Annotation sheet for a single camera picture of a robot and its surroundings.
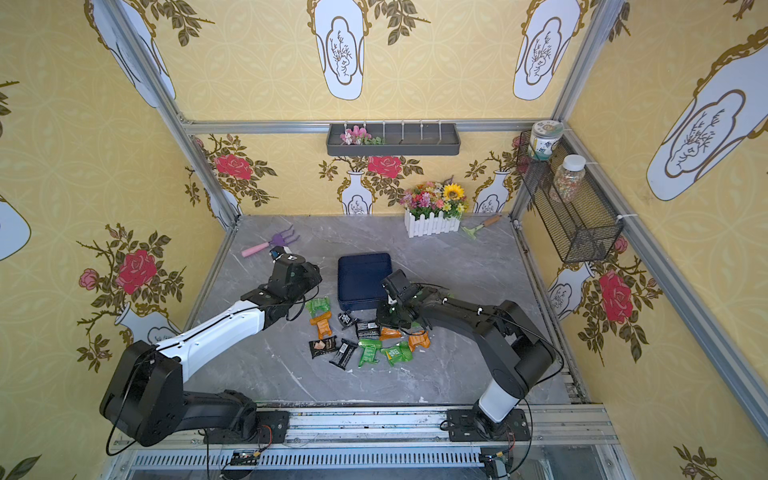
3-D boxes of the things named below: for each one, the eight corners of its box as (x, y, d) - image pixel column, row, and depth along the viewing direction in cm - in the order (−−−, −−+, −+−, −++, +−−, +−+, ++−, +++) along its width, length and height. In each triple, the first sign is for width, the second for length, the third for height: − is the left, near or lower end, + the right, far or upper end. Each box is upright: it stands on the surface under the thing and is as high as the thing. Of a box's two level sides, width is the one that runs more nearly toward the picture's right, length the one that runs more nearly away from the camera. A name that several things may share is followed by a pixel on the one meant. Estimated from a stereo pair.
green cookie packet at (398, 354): (386, 368, 85) (386, 366, 83) (381, 351, 88) (381, 349, 86) (413, 359, 87) (413, 356, 85) (406, 343, 90) (407, 340, 88)
